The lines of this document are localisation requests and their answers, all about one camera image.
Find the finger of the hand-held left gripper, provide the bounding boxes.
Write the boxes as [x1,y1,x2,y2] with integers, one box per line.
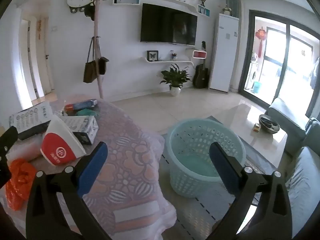
[0,126,18,189]

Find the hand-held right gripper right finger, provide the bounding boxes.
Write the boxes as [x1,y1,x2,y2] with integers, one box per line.
[209,142,293,240]

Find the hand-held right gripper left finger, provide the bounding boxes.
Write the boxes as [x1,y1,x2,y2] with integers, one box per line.
[26,142,113,240]

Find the white plastic wrap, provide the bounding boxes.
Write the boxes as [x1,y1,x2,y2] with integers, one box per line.
[5,137,45,163]

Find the red and white packet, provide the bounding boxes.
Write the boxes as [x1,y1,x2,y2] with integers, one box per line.
[40,115,87,166]

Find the white patterned packet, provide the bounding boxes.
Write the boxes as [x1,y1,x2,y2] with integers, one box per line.
[9,100,54,133]

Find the orange plastic bag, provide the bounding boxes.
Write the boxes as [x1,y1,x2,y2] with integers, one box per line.
[5,158,38,211]

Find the white and blue carton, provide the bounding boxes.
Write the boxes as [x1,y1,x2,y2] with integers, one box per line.
[60,115,99,145]

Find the turquoise plastic laundry basket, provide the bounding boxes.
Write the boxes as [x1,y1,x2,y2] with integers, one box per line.
[166,118,247,198]

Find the green plastic bag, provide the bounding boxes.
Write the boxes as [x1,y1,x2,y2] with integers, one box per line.
[75,108,97,117]

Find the red and blue box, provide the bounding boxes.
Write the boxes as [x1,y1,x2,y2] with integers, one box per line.
[64,99,98,113]

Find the glossy coffee table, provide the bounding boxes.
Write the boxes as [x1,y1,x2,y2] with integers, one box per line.
[207,104,288,205]

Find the metal bowl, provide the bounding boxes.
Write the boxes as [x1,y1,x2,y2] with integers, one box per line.
[259,114,280,133]

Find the grey sofa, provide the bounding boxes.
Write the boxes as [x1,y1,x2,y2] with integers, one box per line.
[265,97,320,239]

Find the white room door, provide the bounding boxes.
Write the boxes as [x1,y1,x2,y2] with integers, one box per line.
[41,17,55,92]

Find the black guitar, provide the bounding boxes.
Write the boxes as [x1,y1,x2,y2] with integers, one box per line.
[192,59,209,89]

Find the brown hanging bag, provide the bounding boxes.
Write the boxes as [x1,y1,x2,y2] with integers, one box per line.
[83,37,98,84]

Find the white washing machine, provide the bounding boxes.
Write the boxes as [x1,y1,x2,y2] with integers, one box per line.
[246,62,263,90]

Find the black hanging bag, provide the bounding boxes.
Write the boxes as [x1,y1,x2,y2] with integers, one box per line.
[98,37,110,75]

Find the potted green plant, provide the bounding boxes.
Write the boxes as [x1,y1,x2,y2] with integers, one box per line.
[159,64,191,97]

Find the white refrigerator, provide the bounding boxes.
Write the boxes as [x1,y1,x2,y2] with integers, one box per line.
[209,13,240,94]

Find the black sliding glass door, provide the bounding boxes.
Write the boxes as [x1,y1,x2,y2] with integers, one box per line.
[237,9,320,117]

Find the pink coat rack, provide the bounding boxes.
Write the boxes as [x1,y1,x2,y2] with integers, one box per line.
[91,0,106,99]

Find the dark hanging clothes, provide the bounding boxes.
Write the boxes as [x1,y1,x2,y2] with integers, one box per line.
[309,56,320,90]

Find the red knot decoration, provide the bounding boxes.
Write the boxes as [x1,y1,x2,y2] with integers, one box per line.
[255,29,267,59]

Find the grey curtain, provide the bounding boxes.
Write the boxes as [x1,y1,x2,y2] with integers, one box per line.
[225,0,242,18]

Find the white low wall shelf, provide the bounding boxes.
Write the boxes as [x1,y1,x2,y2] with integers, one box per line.
[140,54,196,69]

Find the wall-mounted television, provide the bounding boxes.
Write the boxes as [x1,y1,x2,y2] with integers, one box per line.
[140,3,198,47]

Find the white curved wall shelf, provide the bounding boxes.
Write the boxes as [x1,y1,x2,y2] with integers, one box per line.
[146,0,211,18]

